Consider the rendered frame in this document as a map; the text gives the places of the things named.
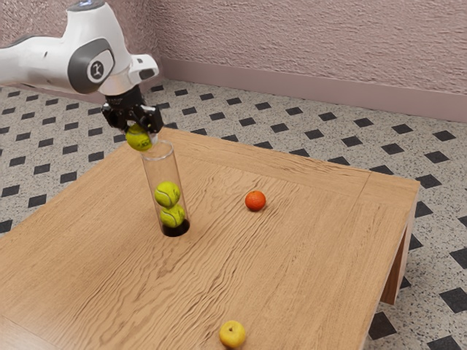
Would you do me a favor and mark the clear plastic tube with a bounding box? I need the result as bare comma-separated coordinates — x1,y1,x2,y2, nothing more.
140,139,191,238

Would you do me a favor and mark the orange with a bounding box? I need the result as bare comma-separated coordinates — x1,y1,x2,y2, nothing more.
244,190,267,212

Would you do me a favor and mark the yellow apple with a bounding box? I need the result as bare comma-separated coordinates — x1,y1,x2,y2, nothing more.
219,320,247,349

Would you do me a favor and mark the yellow-green tennis ball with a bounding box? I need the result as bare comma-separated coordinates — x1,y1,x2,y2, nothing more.
126,123,153,152
154,181,182,209
159,203,186,228

